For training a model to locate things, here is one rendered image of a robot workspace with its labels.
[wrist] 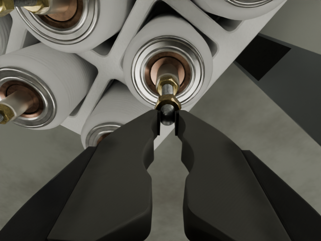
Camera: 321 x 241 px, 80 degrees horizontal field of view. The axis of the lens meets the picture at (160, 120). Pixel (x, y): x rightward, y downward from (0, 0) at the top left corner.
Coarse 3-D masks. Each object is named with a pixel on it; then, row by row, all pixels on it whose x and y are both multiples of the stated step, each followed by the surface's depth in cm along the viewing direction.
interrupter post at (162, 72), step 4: (168, 64) 19; (160, 68) 19; (164, 68) 18; (168, 68) 18; (172, 68) 18; (176, 68) 20; (160, 72) 18; (164, 72) 17; (168, 72) 17; (172, 72) 17; (176, 72) 18; (160, 76) 17; (164, 76) 17; (172, 76) 17; (176, 76) 17; (156, 80) 17; (176, 80) 17; (156, 84) 17; (156, 88) 18
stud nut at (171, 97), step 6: (162, 96) 14; (168, 96) 13; (174, 96) 14; (156, 102) 14; (162, 102) 13; (168, 102) 13; (174, 102) 13; (156, 108) 13; (174, 108) 13; (180, 108) 13
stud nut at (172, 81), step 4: (168, 76) 17; (160, 80) 16; (164, 80) 16; (168, 80) 16; (172, 80) 16; (160, 84) 16; (164, 84) 16; (172, 84) 16; (176, 84) 16; (160, 88) 17; (176, 88) 17; (160, 92) 17; (176, 92) 17
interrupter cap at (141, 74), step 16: (144, 48) 18; (160, 48) 18; (176, 48) 18; (192, 48) 18; (144, 64) 19; (160, 64) 19; (176, 64) 19; (192, 64) 19; (144, 80) 20; (192, 80) 20; (144, 96) 21; (176, 96) 21; (192, 96) 21
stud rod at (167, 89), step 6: (168, 84) 16; (162, 90) 16; (168, 90) 15; (162, 108) 13; (168, 108) 13; (162, 114) 12; (168, 114) 12; (174, 114) 13; (162, 120) 12; (168, 120) 12; (174, 120) 12
